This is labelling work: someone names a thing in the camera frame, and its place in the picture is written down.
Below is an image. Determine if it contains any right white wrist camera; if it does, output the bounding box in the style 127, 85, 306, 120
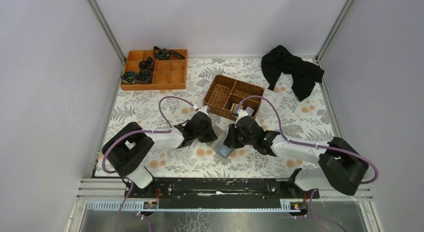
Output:
235, 109, 250, 123

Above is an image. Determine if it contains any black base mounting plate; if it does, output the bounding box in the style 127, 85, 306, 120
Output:
124, 178, 320, 209

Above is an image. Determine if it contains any black strap roll lower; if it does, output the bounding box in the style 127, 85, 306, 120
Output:
136, 69, 154, 85

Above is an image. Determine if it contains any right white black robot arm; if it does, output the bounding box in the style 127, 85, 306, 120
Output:
223, 116, 370, 196

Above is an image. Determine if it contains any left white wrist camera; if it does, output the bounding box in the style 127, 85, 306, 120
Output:
196, 105, 210, 117

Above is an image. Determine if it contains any orange compartment tray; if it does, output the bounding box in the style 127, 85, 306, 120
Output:
120, 46, 189, 91

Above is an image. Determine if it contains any brown wicker divided basket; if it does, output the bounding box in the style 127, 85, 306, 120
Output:
203, 75, 264, 121

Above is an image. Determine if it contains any cards stack in basket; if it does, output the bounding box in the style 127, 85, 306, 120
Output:
227, 103, 256, 117

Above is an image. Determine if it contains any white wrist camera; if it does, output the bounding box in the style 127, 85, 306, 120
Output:
235, 109, 250, 123
196, 105, 210, 117

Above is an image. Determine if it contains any black strap roll middle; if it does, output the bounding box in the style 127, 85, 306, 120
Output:
138, 56, 156, 71

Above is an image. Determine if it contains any black strap roll top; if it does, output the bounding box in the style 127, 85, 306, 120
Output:
153, 46, 186, 61

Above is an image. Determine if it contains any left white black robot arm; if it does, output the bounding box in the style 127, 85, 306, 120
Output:
101, 111, 218, 189

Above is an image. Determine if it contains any floral patterned table mat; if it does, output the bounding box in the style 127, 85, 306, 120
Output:
104, 58, 334, 178

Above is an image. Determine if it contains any black green strap roll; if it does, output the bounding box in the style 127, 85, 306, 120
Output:
120, 70, 138, 85

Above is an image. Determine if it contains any aluminium frame rail front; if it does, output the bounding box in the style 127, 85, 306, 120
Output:
77, 178, 372, 213

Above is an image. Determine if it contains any black crumpled cloth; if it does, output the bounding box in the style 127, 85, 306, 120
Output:
261, 45, 325, 101

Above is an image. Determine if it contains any grey leather card holder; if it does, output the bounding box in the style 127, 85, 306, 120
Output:
206, 125, 234, 158

